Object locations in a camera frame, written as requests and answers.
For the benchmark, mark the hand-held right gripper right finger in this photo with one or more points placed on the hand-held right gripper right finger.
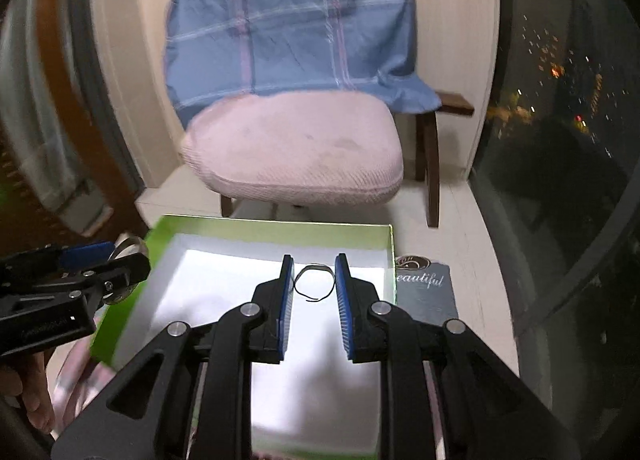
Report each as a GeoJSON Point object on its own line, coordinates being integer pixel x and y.
{"type": "Point", "coordinates": [344, 312]}

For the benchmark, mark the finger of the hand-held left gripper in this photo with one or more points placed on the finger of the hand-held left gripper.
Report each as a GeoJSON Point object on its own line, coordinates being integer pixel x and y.
{"type": "Point", "coordinates": [120, 270]}
{"type": "Point", "coordinates": [87, 252]}

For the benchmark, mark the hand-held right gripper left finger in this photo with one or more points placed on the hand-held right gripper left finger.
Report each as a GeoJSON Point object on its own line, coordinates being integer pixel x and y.
{"type": "Point", "coordinates": [286, 312]}

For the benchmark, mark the green box with white inside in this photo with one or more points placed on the green box with white inside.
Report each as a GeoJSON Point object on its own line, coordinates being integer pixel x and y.
{"type": "Point", "coordinates": [225, 280]}

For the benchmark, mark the person's left hand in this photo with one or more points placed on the person's left hand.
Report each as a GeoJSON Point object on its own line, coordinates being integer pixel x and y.
{"type": "Point", "coordinates": [30, 390]}

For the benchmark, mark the grey printed card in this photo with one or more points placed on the grey printed card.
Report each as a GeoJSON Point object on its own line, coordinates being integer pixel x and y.
{"type": "Point", "coordinates": [425, 300]}

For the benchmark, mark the pink chair cushion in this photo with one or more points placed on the pink chair cushion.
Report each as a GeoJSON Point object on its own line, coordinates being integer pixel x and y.
{"type": "Point", "coordinates": [300, 150]}

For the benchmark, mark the dark glass window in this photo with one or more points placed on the dark glass window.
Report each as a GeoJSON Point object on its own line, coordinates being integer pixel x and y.
{"type": "Point", "coordinates": [550, 140]}

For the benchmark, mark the blue plaid cloth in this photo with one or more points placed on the blue plaid cloth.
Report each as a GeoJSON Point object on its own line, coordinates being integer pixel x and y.
{"type": "Point", "coordinates": [290, 25]}

